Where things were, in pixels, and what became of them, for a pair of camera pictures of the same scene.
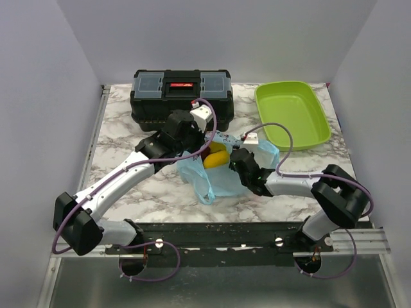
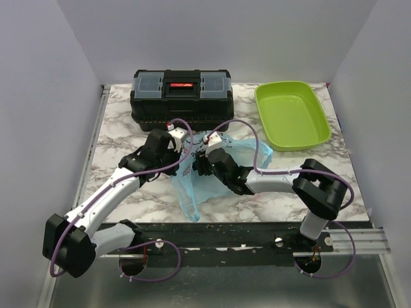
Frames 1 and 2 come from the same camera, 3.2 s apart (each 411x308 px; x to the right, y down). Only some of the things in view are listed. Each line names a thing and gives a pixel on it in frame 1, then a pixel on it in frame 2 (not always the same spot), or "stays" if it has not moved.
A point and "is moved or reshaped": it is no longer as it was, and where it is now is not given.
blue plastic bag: x=222 y=181 is moved or reshaped
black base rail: x=221 y=244 stays
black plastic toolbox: x=157 y=93 stays
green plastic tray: x=297 y=104 stays
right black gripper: x=248 y=152 → x=201 y=162
